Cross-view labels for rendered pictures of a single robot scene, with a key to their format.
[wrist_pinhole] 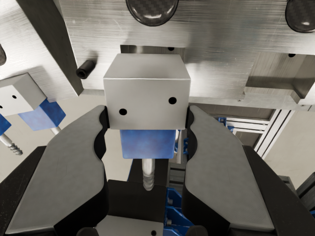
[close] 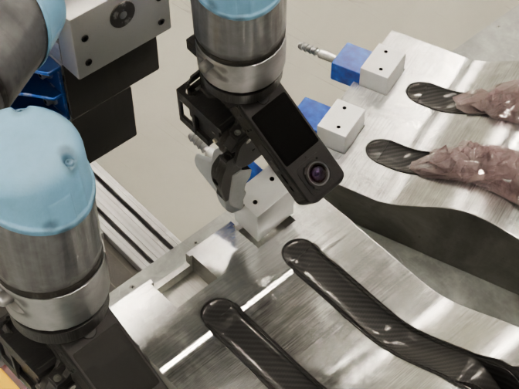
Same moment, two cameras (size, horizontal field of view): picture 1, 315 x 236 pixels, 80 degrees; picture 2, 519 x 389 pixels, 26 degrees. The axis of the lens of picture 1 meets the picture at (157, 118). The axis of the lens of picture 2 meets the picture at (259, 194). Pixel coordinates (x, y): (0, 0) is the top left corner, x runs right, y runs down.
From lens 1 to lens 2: 1.00 m
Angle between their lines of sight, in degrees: 23
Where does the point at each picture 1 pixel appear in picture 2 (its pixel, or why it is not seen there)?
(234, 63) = (222, 263)
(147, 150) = not seen: hidden behind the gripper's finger
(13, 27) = (371, 182)
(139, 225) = (107, 58)
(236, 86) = (202, 255)
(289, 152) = not seen: outside the picture
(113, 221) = (140, 38)
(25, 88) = (336, 140)
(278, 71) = (173, 297)
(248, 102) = (120, 292)
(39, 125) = (304, 108)
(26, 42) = (357, 177)
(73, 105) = not seen: hidden behind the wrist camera
